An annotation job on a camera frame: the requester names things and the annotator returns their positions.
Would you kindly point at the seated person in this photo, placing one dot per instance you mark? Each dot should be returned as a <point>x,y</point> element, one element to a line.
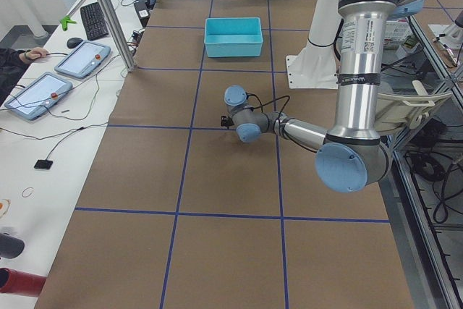
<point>14,63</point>

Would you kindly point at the teach pendant near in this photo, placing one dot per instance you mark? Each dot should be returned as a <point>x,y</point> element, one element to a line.
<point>39,96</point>

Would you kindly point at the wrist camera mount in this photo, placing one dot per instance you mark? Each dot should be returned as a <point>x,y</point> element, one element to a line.
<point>226,121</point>

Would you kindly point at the aluminium frame post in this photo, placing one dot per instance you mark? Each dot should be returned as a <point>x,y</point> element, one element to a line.
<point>117,34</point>

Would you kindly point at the black cylinder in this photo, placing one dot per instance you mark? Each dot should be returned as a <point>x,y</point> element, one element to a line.
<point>10,247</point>

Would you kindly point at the teach pendant far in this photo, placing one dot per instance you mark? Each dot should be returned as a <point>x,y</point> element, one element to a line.
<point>83,59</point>

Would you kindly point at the teach pendant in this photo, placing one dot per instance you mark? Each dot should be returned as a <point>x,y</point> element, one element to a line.
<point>83,59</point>
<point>39,96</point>

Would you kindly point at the small black pad device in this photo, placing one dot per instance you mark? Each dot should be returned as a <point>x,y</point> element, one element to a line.
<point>43,164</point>

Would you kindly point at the rubber band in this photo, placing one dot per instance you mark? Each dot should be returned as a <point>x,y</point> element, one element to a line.
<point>27,192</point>

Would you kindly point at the turquoise plastic bin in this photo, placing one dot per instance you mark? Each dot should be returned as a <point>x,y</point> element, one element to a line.
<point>233,37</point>

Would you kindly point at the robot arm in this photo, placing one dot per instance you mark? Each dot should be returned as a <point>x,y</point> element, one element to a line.
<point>349,155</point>

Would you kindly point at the grey office chair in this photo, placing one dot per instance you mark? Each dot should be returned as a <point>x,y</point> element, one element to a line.
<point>394,112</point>

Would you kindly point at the black keyboard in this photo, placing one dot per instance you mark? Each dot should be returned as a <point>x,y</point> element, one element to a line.
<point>93,21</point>

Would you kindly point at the black computer mouse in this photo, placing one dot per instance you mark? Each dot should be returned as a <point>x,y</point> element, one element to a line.
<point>74,42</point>

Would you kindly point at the red cylinder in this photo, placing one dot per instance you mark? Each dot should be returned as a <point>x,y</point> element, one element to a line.
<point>21,283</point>

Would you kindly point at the green plastic clamp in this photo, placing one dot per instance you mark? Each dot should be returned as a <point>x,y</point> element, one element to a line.
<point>66,21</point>

